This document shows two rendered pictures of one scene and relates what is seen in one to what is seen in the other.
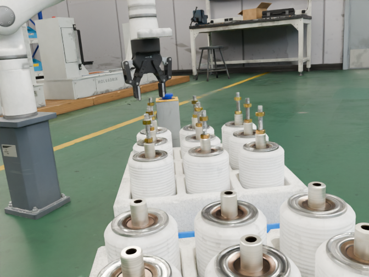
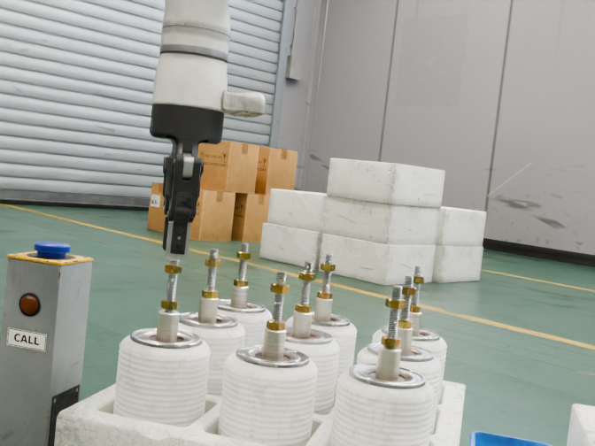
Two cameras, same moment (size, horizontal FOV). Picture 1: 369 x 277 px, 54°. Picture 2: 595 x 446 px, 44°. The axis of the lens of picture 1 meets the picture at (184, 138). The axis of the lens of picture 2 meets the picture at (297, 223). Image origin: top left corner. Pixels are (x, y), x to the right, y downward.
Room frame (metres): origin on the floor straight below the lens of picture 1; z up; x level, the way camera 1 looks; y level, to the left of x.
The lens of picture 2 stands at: (0.63, 0.80, 0.44)
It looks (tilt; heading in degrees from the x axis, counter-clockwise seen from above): 4 degrees down; 286
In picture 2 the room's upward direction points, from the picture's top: 6 degrees clockwise
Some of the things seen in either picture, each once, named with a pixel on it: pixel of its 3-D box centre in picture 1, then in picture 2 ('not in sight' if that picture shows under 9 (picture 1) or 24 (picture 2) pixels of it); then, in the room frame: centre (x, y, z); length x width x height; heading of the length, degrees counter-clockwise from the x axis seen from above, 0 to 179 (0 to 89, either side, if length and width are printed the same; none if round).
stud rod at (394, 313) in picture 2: (147, 131); (392, 323); (0.73, 0.07, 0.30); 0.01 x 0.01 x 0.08
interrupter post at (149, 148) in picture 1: (149, 150); (388, 364); (0.73, 0.07, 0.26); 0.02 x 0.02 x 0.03
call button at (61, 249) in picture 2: (166, 97); (51, 251); (1.14, 0.05, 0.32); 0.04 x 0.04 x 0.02
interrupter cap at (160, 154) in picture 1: (150, 156); (386, 376); (0.73, 0.07, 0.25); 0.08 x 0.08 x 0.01
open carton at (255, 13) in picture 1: (254, 12); not in sight; (5.42, -1.14, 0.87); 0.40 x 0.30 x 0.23; 47
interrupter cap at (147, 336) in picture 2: (153, 131); (166, 339); (0.96, 0.08, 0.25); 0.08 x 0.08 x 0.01
